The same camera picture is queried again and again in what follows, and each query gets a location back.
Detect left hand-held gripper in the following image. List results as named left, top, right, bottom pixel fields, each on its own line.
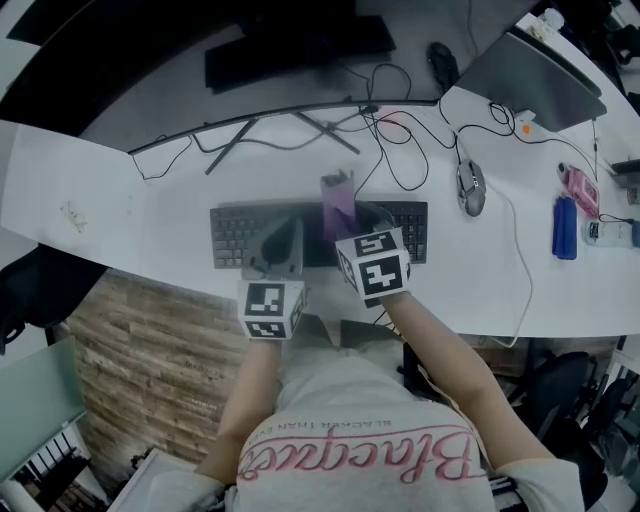
left=235, top=215, right=308, bottom=342

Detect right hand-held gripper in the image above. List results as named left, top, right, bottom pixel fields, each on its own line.
left=332, top=201, right=413, bottom=310

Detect purple cloth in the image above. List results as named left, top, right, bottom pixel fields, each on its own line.
left=318, top=168, right=359, bottom=247

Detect black keyboard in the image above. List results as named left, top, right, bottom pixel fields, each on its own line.
left=208, top=199, right=430, bottom=271

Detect person's left forearm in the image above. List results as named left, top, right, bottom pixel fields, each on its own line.
left=196, top=340, right=284, bottom=482

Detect person's right forearm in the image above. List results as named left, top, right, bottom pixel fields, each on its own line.
left=378, top=291, right=557, bottom=475

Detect grey computer mouse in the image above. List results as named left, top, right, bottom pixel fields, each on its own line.
left=455, top=158, right=488, bottom=218

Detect white printed t-shirt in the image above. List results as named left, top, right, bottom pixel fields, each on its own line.
left=149, top=344, right=587, bottom=512

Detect large black monitor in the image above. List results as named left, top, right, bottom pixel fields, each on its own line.
left=0, top=0, right=544, bottom=176

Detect grey laptop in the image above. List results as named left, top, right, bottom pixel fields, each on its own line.
left=451, top=27, right=609, bottom=134

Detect pink box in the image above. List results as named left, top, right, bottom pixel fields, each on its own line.
left=563, top=167, right=601, bottom=218

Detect white rectangular device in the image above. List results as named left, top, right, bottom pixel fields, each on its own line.
left=582, top=218, right=635, bottom=248

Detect black office chair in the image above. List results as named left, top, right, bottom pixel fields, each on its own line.
left=522, top=349, right=640, bottom=501
left=0, top=243, right=110, bottom=354

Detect flat black device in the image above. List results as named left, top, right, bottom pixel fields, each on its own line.
left=609, top=157, right=640, bottom=190

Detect frosted glass partition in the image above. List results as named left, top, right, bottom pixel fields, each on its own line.
left=0, top=333, right=89, bottom=484

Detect black cable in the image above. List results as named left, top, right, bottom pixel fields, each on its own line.
left=130, top=133, right=194, bottom=181
left=438, top=98, right=600, bottom=185
left=192, top=119, right=351, bottom=151
left=349, top=62, right=431, bottom=192

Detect white mouse cable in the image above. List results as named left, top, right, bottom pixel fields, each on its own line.
left=482, top=177, right=534, bottom=347

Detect clear-frame eyeglasses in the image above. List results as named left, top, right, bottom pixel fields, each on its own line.
left=58, top=199, right=90, bottom=235

